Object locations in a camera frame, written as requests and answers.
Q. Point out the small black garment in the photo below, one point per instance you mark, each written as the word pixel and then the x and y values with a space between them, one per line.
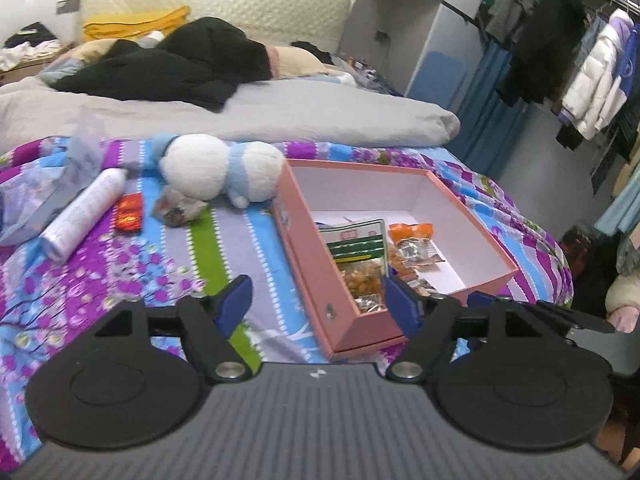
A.
pixel 310 49

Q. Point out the black jacket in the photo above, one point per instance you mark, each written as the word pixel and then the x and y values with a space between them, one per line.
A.
pixel 175 60

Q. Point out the light blue garment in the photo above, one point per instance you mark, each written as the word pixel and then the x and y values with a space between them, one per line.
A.
pixel 620 205

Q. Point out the green striped snack packet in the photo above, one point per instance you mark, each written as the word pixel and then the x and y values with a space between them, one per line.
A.
pixel 357 250

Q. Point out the pile of clothes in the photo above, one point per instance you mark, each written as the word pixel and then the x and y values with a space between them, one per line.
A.
pixel 25 45

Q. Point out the beige and pink pillow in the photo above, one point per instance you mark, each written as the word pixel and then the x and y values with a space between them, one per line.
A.
pixel 295 62

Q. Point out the purple floral bed sheet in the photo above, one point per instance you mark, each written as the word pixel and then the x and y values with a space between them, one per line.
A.
pixel 150 270

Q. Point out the orange snack packet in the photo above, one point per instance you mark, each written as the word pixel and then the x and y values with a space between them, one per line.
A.
pixel 410 232

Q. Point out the small clear snack packet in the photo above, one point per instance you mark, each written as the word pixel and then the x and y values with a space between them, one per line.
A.
pixel 175 210

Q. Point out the black hanging coat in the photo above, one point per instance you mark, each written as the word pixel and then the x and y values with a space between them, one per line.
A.
pixel 545 50

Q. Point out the white and blue plush toy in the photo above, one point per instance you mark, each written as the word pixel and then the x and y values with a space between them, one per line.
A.
pixel 195 165

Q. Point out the white cabinet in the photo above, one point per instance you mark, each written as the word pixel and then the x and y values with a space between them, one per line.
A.
pixel 385 0

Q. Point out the pink cardboard box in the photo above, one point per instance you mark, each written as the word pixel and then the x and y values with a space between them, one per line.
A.
pixel 310 260

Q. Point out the grey duvet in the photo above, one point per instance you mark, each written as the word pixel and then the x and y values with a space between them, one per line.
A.
pixel 300 115

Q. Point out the grey hanging sweater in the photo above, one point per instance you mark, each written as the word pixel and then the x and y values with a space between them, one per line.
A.
pixel 515 5

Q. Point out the cream and pink bedding bundle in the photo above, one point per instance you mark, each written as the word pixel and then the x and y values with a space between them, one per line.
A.
pixel 622 300

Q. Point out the clear plastic bag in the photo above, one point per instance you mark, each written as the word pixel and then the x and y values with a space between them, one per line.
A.
pixel 30 200

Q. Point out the cream quilted headboard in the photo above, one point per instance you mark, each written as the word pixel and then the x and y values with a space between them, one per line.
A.
pixel 225 5

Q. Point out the white spray bottle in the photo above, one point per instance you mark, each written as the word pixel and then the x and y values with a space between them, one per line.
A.
pixel 85 210

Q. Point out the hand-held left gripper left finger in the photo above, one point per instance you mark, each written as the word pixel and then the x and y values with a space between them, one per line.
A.
pixel 232 305

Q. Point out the yellow cloth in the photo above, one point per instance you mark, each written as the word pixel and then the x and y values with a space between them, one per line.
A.
pixel 135 22

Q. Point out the wooden nightstand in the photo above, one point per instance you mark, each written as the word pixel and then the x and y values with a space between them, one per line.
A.
pixel 30 69

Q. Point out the blue curtain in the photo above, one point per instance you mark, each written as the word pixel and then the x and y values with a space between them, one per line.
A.
pixel 485 110

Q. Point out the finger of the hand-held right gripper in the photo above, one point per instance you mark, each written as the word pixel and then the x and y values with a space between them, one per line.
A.
pixel 580 321

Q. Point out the white puffer jacket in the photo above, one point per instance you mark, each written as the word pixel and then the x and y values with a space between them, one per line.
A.
pixel 595 75

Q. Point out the grey wall switch panel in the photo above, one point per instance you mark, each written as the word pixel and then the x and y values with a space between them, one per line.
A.
pixel 67 6

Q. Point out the beige cloth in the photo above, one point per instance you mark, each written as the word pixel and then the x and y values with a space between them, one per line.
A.
pixel 85 52

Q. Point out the shiny red snack packet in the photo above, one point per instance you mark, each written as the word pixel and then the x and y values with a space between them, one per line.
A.
pixel 127 212

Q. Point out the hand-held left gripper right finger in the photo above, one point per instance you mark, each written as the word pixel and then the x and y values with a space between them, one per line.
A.
pixel 402 305

